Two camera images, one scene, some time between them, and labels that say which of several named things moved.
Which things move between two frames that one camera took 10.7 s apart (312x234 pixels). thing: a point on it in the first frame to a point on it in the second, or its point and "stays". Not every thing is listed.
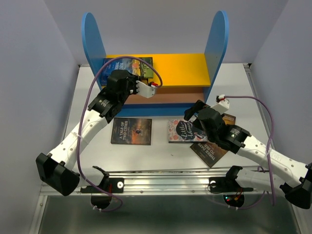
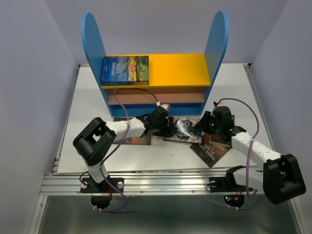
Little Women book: x=181 y=131 stays
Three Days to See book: x=209 y=151 stays
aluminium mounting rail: x=239 y=181 stays
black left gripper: x=133 y=79 to x=168 y=131
